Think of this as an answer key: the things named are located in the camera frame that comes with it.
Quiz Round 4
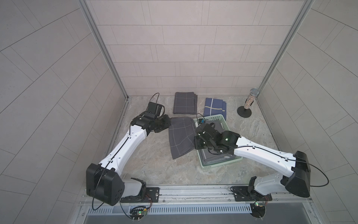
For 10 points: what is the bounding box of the light green plastic basket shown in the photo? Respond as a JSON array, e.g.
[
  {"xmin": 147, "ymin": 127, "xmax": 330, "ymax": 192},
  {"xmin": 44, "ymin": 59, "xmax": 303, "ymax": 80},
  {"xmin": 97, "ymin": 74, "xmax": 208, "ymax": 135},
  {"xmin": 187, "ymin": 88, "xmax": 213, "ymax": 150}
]
[{"xmin": 193, "ymin": 114, "xmax": 243, "ymax": 169}]

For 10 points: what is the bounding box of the dark grey checked pillowcase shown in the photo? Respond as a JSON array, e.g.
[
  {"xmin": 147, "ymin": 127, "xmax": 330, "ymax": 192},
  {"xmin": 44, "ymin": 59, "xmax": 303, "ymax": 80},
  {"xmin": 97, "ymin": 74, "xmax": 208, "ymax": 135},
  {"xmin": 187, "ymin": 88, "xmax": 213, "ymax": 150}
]
[
  {"xmin": 169, "ymin": 117, "xmax": 195, "ymax": 160},
  {"xmin": 173, "ymin": 92, "xmax": 198, "ymax": 114}
]

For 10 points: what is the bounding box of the blue pillowcase yellow stripe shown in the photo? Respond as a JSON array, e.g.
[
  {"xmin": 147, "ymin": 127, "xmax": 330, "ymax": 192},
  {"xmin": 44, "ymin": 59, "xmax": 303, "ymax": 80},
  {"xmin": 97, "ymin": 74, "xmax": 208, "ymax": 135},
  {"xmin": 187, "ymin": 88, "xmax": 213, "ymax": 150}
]
[{"xmin": 203, "ymin": 98, "xmax": 227, "ymax": 119}]

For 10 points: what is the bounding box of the plain grey pillowcase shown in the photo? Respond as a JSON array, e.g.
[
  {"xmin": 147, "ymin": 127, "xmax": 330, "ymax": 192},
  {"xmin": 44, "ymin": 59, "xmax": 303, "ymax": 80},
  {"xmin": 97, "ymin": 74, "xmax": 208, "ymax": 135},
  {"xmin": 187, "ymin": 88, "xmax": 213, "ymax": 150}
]
[{"xmin": 198, "ymin": 120, "xmax": 239, "ymax": 167}]

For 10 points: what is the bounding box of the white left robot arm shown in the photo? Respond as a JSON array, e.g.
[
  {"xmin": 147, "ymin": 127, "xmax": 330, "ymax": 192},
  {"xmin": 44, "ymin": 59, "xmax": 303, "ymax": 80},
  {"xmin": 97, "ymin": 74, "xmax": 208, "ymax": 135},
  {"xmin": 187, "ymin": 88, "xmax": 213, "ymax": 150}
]
[{"xmin": 86, "ymin": 102, "xmax": 171, "ymax": 206}]

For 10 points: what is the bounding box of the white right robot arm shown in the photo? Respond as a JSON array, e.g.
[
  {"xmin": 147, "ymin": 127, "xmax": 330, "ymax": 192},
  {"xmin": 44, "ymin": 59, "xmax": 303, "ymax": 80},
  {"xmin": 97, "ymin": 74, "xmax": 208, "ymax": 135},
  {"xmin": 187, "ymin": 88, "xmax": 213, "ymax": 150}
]
[{"xmin": 195, "ymin": 123, "xmax": 310, "ymax": 200}]

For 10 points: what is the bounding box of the dark grey checked pillowcase back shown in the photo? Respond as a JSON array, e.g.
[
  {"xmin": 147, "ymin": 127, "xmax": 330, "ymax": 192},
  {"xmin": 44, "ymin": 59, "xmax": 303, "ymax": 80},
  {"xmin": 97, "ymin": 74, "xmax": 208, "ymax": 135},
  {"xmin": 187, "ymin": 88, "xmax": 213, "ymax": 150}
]
[{"xmin": 173, "ymin": 92, "xmax": 198, "ymax": 114}]

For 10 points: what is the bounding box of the right round circuit board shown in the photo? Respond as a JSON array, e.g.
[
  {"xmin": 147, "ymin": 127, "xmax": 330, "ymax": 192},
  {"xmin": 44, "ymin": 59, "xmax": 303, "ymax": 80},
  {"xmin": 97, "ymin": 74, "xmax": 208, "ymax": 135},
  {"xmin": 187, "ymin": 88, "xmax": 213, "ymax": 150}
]
[{"xmin": 250, "ymin": 203, "xmax": 266, "ymax": 219}]

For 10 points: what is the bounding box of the left green circuit board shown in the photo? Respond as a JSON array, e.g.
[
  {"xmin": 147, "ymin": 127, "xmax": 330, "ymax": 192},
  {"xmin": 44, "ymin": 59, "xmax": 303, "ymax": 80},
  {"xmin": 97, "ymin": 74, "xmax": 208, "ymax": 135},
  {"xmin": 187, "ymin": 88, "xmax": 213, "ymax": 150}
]
[{"xmin": 129, "ymin": 206, "xmax": 150, "ymax": 221}]

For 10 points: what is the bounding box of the aluminium front rail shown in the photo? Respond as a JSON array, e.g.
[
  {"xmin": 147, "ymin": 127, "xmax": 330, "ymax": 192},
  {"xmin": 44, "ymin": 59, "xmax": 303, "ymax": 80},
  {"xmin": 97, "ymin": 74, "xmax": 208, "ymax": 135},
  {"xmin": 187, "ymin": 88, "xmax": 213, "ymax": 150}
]
[{"xmin": 72, "ymin": 184, "xmax": 319, "ymax": 224}]

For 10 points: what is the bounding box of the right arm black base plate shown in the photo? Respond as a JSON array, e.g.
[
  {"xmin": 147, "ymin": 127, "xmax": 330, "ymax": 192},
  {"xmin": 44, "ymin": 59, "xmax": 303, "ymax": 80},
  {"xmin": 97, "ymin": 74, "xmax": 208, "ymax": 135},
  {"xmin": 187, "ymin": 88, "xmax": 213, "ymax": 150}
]
[{"xmin": 230, "ymin": 186, "xmax": 272, "ymax": 202}]

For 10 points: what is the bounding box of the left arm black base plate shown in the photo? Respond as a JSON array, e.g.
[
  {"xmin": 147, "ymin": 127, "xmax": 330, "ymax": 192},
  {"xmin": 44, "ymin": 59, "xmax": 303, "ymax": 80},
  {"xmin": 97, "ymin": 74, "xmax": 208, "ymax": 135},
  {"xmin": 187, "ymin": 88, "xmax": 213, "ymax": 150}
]
[{"xmin": 120, "ymin": 187, "xmax": 160, "ymax": 203}]

